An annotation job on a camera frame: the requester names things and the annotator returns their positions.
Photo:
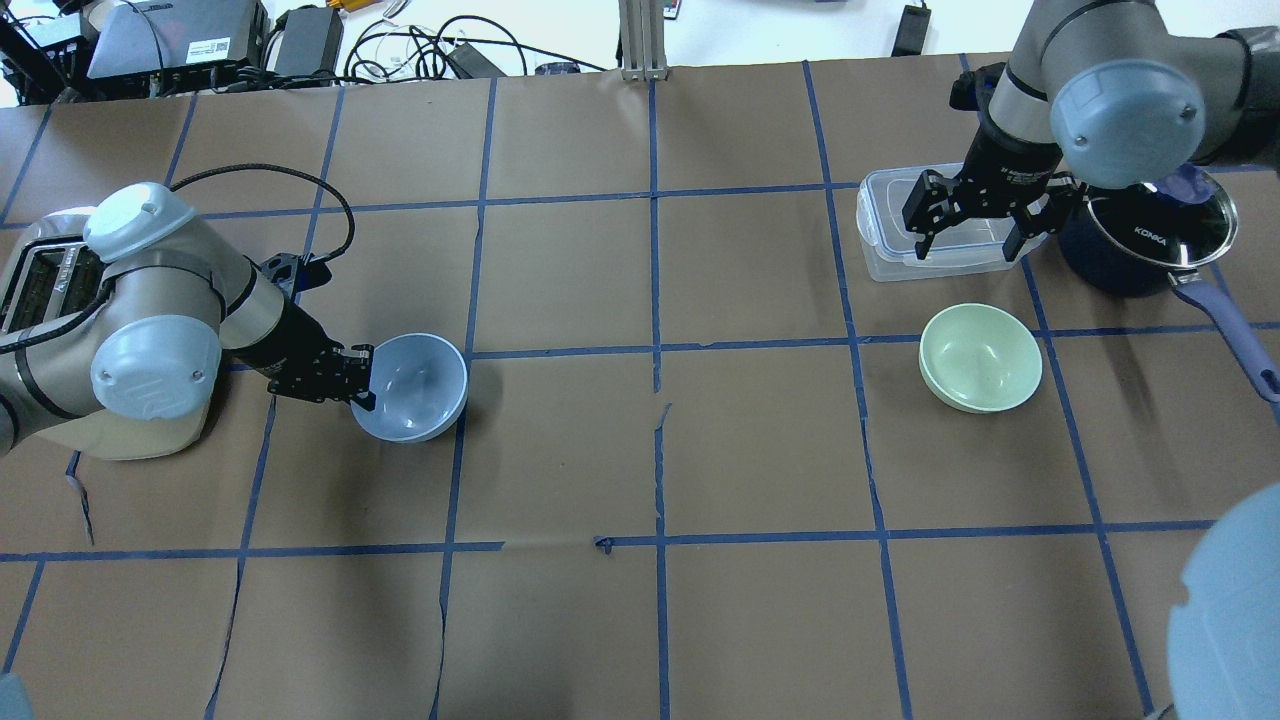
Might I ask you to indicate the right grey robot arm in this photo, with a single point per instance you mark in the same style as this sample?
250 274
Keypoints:
1098 94

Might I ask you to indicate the clear plastic food container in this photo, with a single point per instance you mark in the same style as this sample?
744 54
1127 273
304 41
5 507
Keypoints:
974 247

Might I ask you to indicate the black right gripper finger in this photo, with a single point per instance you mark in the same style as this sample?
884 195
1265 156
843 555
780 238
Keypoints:
1029 223
924 210

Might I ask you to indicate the aluminium frame post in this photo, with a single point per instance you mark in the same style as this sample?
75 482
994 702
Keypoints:
643 41

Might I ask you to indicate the dark blue saucepan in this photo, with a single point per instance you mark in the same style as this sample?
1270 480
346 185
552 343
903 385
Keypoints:
1153 237

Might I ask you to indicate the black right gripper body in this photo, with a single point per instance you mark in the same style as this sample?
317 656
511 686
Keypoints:
1012 156

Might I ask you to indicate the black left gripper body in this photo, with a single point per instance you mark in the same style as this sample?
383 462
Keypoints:
286 343

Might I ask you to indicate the black power adapter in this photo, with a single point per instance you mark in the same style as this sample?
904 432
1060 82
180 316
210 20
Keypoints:
307 42

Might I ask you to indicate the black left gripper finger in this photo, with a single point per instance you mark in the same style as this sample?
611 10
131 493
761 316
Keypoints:
364 399
357 355

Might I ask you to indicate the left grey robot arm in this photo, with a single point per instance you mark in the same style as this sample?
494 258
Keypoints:
150 234

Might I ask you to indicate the cream metal toaster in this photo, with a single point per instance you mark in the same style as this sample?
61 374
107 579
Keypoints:
61 303

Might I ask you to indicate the light green bowl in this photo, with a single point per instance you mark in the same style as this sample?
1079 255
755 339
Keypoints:
978 359

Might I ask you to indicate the light blue bowl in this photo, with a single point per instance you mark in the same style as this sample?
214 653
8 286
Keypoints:
420 384

